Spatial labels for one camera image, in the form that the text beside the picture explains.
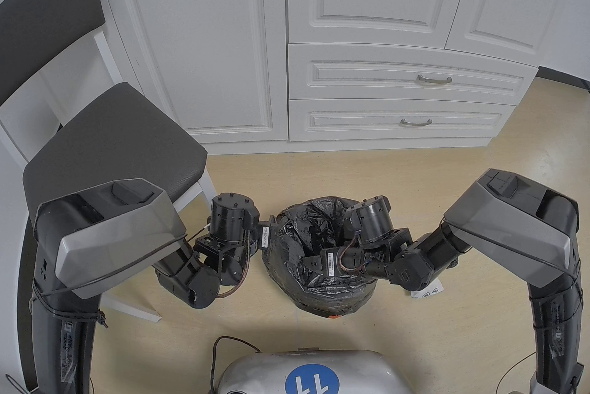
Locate white printed wrapper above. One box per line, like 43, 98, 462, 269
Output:
411, 279, 444, 298

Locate black cable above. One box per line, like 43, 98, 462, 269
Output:
498, 352, 539, 394
210, 336, 261, 394

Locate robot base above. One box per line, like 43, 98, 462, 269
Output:
220, 350, 413, 394

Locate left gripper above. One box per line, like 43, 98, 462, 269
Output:
249, 223, 274, 256

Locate white chair grey cushions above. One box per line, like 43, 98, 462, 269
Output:
0, 0, 217, 323

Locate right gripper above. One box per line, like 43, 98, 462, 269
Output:
320, 246, 389, 279

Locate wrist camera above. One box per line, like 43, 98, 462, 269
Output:
343, 204, 366, 238
243, 202, 262, 231

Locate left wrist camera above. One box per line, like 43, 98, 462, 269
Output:
243, 202, 262, 231

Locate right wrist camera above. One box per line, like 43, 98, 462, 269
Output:
343, 204, 366, 238

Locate black plastic bag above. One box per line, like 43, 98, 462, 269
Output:
261, 196, 379, 319

